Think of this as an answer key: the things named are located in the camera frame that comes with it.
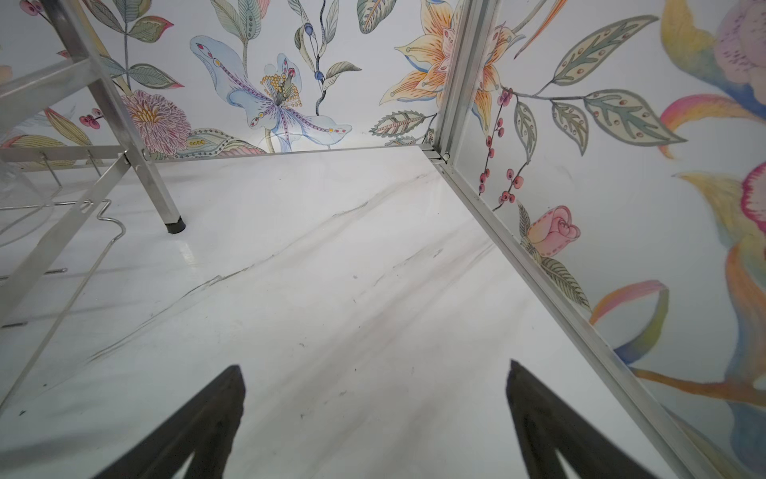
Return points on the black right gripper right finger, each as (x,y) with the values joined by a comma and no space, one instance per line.
(551,433)

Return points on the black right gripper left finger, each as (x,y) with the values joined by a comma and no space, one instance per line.
(198,437)

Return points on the steel two-tier dish rack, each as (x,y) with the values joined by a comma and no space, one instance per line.
(23,97)

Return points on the clear drinking glass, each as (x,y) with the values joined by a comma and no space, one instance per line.
(24,207)

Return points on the aluminium right corner frame post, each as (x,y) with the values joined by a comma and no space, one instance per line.
(674,447)

